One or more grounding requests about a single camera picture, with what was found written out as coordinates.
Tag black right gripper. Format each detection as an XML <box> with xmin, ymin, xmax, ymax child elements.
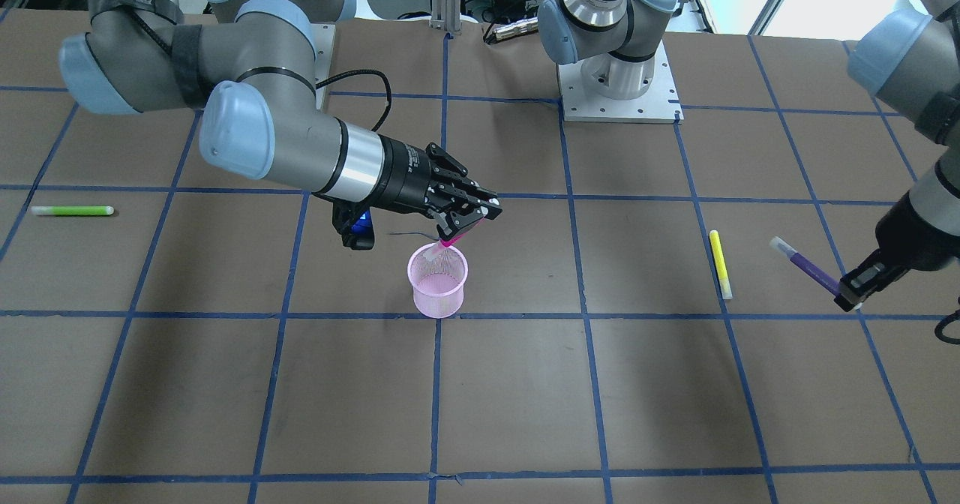
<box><xmin>375</xmin><ymin>135</ymin><xmax>502</xmax><ymax>241</ymax></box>

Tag yellow highlighter pen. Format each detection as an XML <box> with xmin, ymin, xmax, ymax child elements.
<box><xmin>707</xmin><ymin>229</ymin><xmax>734</xmax><ymax>300</ymax></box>

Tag pink mesh cup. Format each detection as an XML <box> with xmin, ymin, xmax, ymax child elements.
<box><xmin>406</xmin><ymin>244</ymin><xmax>469</xmax><ymax>319</ymax></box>

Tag purple highlighter pen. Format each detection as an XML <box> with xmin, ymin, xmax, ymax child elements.
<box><xmin>770</xmin><ymin>236</ymin><xmax>839</xmax><ymax>298</ymax></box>

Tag green highlighter pen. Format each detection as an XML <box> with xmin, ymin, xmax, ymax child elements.
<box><xmin>28</xmin><ymin>205</ymin><xmax>116</xmax><ymax>217</ymax></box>

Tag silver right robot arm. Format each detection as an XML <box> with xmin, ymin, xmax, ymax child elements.
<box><xmin>58</xmin><ymin>0</ymin><xmax>502</xmax><ymax>250</ymax></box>

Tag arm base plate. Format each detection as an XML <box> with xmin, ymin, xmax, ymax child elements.
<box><xmin>556</xmin><ymin>43</ymin><xmax>685</xmax><ymax>124</ymax></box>
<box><xmin>310</xmin><ymin>22</ymin><xmax>336</xmax><ymax>83</ymax></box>

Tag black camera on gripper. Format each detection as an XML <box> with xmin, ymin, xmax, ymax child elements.
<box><xmin>331</xmin><ymin>200</ymin><xmax>375</xmax><ymax>251</ymax></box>

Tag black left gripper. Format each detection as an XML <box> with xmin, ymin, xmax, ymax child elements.
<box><xmin>834</xmin><ymin>193</ymin><xmax>959</xmax><ymax>312</ymax></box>

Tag pink highlighter pen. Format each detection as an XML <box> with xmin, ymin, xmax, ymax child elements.
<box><xmin>423</xmin><ymin>236</ymin><xmax>460</xmax><ymax>262</ymax></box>

